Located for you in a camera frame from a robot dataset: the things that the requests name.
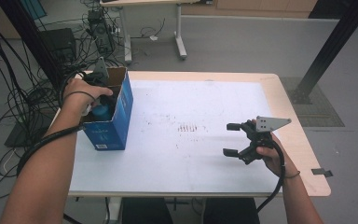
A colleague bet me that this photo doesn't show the white table mat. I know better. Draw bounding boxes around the white table mat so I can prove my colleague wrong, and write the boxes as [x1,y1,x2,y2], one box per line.
[69,79,294,194]

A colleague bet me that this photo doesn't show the blue can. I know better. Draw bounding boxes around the blue can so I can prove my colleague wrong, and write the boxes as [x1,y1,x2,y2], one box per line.
[91,104,113,122]

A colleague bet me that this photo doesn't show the black wrist band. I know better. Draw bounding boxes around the black wrist band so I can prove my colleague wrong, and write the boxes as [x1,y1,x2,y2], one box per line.
[62,90,97,103]
[283,170,302,180]

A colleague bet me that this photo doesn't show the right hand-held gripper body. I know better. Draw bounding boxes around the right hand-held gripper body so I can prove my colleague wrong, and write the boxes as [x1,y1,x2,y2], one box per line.
[239,116,293,166]

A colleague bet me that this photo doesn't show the blue cardboard box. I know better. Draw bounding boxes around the blue cardboard box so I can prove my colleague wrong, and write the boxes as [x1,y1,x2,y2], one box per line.
[80,66,134,151]

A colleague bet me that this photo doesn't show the person's legs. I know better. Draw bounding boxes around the person's legs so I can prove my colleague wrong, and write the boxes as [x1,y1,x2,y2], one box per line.
[120,197,260,224]

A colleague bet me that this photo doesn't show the black metal stand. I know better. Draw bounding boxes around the black metal stand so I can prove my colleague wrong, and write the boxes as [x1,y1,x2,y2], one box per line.
[0,0,70,91]

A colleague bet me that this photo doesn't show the person's left hand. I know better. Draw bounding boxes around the person's left hand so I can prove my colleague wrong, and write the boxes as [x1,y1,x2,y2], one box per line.
[62,77,115,118]

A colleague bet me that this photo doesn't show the tangle of black floor cables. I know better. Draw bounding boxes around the tangle of black floor cables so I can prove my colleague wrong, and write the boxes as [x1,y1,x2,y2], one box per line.
[0,0,166,202]

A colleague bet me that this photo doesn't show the black equipment box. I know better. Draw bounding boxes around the black equipment box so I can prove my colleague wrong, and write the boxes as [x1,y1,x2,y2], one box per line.
[40,27,77,63]

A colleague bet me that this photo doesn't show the white background desk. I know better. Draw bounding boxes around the white background desk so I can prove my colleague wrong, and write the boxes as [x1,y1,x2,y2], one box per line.
[100,0,213,64]

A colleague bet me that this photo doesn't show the black metal post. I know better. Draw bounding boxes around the black metal post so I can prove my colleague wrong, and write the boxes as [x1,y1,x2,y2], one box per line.
[287,0,358,105]

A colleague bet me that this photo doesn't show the left hand-held gripper cable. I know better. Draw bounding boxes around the left hand-held gripper cable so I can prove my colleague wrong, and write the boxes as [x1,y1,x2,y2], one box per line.
[16,70,88,177]

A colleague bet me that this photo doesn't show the black computer tower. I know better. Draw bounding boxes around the black computer tower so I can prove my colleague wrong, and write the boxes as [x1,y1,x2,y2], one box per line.
[87,8,116,54]

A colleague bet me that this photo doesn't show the black tape strip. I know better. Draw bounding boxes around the black tape strip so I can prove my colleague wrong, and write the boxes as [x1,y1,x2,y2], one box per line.
[310,167,334,178]

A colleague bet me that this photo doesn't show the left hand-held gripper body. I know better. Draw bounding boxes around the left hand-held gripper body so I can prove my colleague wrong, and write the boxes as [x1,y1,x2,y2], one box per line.
[83,56,110,91]

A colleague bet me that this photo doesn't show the black stand base plate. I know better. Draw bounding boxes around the black stand base plate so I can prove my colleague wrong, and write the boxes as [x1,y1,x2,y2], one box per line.
[4,122,49,148]

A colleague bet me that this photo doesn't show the person's right hand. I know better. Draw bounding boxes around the person's right hand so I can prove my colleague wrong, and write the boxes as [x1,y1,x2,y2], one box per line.
[255,139,299,179]

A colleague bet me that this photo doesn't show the hand-held gripper cable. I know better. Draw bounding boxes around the hand-held gripper cable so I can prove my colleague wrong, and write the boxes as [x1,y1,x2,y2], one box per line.
[16,70,88,177]
[255,140,287,217]

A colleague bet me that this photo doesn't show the right hand-held gripper cable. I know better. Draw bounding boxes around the right hand-held gripper cable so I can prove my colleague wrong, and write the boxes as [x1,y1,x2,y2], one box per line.
[255,140,287,217]

